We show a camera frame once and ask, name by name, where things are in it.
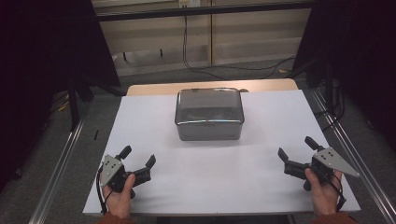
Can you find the beige cabinet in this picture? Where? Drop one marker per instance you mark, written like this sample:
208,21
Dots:
249,37

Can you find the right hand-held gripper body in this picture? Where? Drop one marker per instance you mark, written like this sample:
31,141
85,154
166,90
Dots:
330,160

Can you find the clear plastic storage box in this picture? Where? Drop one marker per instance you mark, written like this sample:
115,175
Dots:
208,132

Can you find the white wall socket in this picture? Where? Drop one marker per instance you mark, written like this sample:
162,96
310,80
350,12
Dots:
190,3

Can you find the aluminium rail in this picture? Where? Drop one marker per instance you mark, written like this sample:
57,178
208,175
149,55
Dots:
364,174
57,174

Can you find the clear plastic box lid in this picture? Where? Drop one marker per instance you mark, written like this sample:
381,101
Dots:
208,99

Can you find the white board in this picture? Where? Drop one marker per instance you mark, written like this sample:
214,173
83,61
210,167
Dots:
218,180

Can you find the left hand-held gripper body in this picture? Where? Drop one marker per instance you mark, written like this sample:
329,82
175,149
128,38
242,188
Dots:
109,168

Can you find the person's left hand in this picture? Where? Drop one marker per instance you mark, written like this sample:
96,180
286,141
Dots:
120,203

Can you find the black stand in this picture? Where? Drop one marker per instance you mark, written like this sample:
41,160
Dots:
73,105

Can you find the wooden table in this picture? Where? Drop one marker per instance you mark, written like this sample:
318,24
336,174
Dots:
155,88

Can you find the person's right hand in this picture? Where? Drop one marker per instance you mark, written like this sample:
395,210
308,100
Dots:
325,197

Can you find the black horizontal bar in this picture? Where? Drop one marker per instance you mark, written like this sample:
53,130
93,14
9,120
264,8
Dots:
202,11

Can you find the black curtain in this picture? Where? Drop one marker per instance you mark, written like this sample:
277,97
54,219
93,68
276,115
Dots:
46,62
358,46

